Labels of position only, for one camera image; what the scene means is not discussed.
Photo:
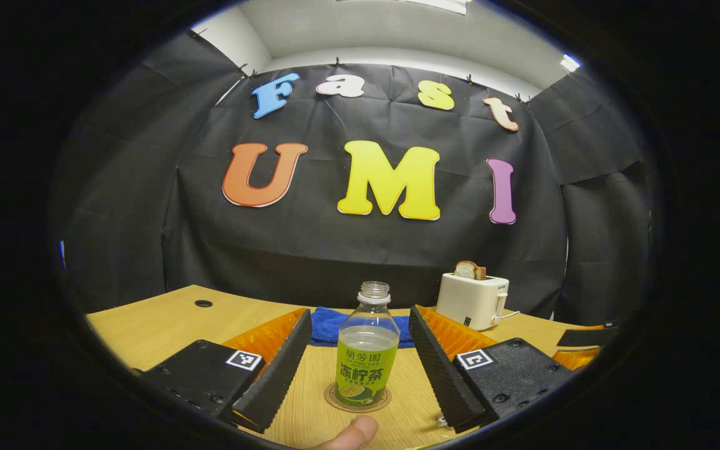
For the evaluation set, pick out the round wooden coaster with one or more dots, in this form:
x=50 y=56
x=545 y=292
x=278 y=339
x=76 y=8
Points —
x=332 y=400

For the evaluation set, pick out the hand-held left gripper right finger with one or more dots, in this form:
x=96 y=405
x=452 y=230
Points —
x=441 y=372

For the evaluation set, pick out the white toaster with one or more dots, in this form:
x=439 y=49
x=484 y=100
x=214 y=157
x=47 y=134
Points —
x=469 y=300

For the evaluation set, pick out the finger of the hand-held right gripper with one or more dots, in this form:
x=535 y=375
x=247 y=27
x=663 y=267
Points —
x=588 y=336
x=575 y=358

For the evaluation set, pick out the green label water bottle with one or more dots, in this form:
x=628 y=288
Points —
x=366 y=369

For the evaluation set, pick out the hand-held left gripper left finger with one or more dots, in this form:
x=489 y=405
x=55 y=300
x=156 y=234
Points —
x=275 y=375

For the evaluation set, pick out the ceiling light panel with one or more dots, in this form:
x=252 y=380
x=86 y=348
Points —
x=570 y=62
x=422 y=5

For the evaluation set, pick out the black backdrop cloth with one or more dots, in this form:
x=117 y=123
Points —
x=335 y=250

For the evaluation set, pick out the blue towel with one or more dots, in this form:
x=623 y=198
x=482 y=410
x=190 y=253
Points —
x=325 y=328

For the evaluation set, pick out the bread slice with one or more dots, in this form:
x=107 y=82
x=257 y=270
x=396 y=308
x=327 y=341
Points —
x=467 y=270

